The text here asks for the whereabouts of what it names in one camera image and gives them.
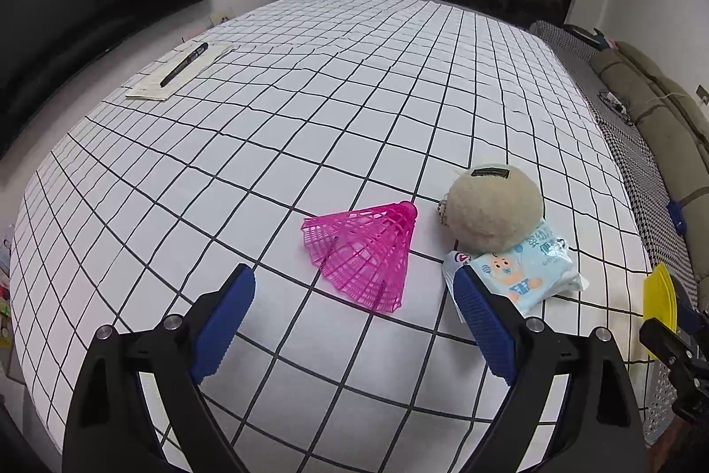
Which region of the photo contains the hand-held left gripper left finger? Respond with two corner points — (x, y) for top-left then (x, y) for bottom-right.
(62, 263), (257, 473)

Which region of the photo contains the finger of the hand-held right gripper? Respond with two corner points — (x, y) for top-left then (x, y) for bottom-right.
(673, 279), (709, 338)
(639, 319), (693, 368)

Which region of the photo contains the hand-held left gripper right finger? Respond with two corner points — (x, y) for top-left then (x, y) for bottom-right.
(454, 265), (649, 473)

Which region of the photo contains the grey perforated plastic basket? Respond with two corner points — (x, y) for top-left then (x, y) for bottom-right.
(643, 359), (685, 446)

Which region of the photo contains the pink plastic shuttlecock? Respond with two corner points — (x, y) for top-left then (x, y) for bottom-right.
(302, 200), (419, 313)

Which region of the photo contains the light blue wet wipes packet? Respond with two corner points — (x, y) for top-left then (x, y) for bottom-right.
(442, 223), (587, 324)

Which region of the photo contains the small blue object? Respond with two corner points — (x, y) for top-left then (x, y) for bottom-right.
(667, 200), (688, 233)

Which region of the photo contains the beige plush ball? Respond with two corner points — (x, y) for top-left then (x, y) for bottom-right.
(437, 164), (544, 252)

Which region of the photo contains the black white checkered sofa cover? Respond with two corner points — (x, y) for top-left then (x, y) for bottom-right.
(529, 21), (709, 308)

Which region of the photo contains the white grid tablecloth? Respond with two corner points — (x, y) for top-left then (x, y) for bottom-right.
(8, 0), (651, 473)

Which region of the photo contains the olive green sofa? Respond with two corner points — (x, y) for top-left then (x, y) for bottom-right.
(590, 41), (709, 285)

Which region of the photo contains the white power strip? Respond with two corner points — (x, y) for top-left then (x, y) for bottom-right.
(598, 90), (629, 113)

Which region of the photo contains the white paper sheet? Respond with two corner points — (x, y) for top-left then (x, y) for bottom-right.
(125, 42), (234, 102)

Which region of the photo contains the black pen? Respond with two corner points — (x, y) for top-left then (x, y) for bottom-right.
(160, 43), (209, 87)

